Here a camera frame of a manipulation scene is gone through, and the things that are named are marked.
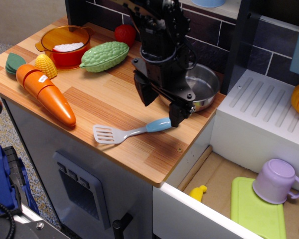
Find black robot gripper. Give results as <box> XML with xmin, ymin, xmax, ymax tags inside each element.
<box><xmin>132</xmin><ymin>47</ymin><xmax>196</xmax><ymax>127</ymax></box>

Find grey spatula blue handle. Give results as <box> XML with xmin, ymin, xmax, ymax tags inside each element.
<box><xmin>93</xmin><ymin>118</ymin><xmax>171</xmax><ymax>144</ymax></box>

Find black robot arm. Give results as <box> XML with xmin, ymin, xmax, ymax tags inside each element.
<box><xmin>116</xmin><ymin>0</ymin><xmax>197</xmax><ymax>127</ymax></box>

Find stainless steel pan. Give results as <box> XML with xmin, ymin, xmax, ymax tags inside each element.
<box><xmin>159</xmin><ymin>62</ymin><xmax>221</xmax><ymax>113</ymax></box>

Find green toy bitter gourd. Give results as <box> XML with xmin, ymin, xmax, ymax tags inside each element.
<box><xmin>79</xmin><ymin>41</ymin><xmax>130</xmax><ymax>73</ymax></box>

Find red toy strawberry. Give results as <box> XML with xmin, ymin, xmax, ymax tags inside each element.
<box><xmin>114</xmin><ymin>24</ymin><xmax>137</xmax><ymax>47</ymax></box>

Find white dish drainer block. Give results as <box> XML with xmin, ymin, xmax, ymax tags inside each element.
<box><xmin>210</xmin><ymin>70</ymin><xmax>299</xmax><ymax>177</ymax></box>

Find yellow toy piece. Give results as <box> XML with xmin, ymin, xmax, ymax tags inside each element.
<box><xmin>189</xmin><ymin>185</ymin><xmax>207</xmax><ymax>202</ymax></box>

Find red white toy slice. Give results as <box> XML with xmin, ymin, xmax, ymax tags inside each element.
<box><xmin>52</xmin><ymin>42</ymin><xmax>85</xmax><ymax>67</ymax></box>

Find light blue bowl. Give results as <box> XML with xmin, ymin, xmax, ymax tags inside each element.
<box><xmin>191</xmin><ymin>0</ymin><xmax>225</xmax><ymax>8</ymax></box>

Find orange transparent pot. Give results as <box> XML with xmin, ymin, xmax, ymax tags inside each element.
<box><xmin>35</xmin><ymin>25</ymin><xmax>94</xmax><ymax>69</ymax></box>

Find yellow toy corn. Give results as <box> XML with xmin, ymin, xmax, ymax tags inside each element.
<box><xmin>34</xmin><ymin>54</ymin><xmax>58</xmax><ymax>79</ymax></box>

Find grey toy oven door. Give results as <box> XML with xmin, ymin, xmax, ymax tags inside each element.
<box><xmin>53</xmin><ymin>151</ymin><xmax>110</xmax><ymax>230</ymax></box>

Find orange toy carrot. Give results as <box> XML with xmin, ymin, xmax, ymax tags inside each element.
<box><xmin>16</xmin><ymin>64</ymin><xmax>76</xmax><ymax>127</ymax></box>

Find purple plastic cup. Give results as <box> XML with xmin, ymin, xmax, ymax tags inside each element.
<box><xmin>252</xmin><ymin>159</ymin><xmax>299</xmax><ymax>204</ymax></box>

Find green toy leaves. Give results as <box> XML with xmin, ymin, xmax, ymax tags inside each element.
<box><xmin>5</xmin><ymin>53</ymin><xmax>26</xmax><ymax>75</ymax></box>

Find lime green cutting board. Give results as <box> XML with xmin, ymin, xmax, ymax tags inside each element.
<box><xmin>230</xmin><ymin>177</ymin><xmax>287</xmax><ymax>239</ymax></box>

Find blue black clamp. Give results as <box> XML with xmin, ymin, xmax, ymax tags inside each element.
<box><xmin>0</xmin><ymin>146</ymin><xmax>39</xmax><ymax>215</ymax></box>

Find black oven door handle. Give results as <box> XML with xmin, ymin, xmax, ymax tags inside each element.
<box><xmin>112</xmin><ymin>213</ymin><xmax>133</xmax><ymax>239</ymax></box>

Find black coiled cable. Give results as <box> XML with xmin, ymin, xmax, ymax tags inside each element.
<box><xmin>0</xmin><ymin>200</ymin><xmax>15</xmax><ymax>239</ymax></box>

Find grey metal base plate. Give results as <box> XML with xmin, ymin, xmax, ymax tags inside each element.
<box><xmin>0</xmin><ymin>191</ymin><xmax>73</xmax><ymax>239</ymax></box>

